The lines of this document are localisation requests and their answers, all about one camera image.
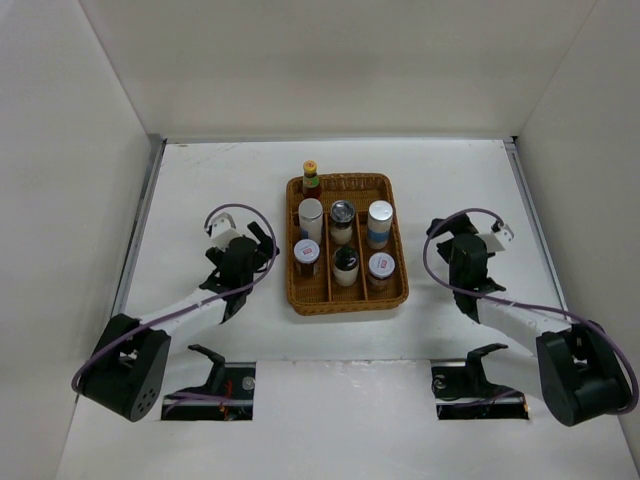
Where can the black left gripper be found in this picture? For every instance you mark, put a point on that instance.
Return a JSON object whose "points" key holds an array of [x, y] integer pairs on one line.
{"points": [[264, 249]]}

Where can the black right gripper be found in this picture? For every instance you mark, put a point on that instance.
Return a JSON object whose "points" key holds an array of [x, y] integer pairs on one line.
{"points": [[459, 226]]}

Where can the white lid dark spice jar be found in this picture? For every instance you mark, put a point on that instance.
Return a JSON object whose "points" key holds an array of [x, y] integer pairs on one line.
{"points": [[306, 255]]}

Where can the silver lid spice jar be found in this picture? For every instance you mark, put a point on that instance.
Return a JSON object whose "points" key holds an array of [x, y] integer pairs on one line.
{"points": [[310, 216]]}

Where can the red sauce bottle yellow cap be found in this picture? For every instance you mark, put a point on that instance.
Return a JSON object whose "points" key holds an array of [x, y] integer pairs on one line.
{"points": [[311, 186]]}

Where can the black cap white bottle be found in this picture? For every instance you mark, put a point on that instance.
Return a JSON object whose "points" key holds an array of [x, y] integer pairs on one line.
{"points": [[345, 265]]}

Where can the glass dome grinder bottle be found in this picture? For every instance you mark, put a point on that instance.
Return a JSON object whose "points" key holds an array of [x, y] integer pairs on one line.
{"points": [[342, 214]]}

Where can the blue label salt shaker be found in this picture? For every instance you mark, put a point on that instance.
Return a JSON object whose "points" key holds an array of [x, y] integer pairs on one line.
{"points": [[379, 221]]}

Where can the white lid orange spice jar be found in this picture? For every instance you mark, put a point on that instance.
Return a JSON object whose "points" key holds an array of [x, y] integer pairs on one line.
{"points": [[381, 267]]}

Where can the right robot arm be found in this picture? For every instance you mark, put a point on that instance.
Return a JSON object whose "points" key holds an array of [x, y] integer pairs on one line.
{"points": [[572, 365]]}

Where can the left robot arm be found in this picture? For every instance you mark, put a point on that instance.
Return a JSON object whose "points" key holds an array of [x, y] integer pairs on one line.
{"points": [[127, 368]]}

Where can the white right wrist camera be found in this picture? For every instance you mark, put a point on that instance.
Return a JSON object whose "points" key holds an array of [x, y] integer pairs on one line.
{"points": [[498, 238]]}

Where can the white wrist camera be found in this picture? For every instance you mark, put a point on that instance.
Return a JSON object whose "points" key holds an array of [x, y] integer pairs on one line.
{"points": [[221, 230], [498, 238]]}

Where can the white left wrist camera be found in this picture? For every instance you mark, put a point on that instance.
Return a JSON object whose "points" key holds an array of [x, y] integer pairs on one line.
{"points": [[221, 230]]}

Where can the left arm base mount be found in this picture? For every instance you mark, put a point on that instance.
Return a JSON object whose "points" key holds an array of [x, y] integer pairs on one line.
{"points": [[203, 386]]}

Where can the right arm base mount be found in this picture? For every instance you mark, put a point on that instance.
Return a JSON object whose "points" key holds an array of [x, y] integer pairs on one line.
{"points": [[462, 391]]}

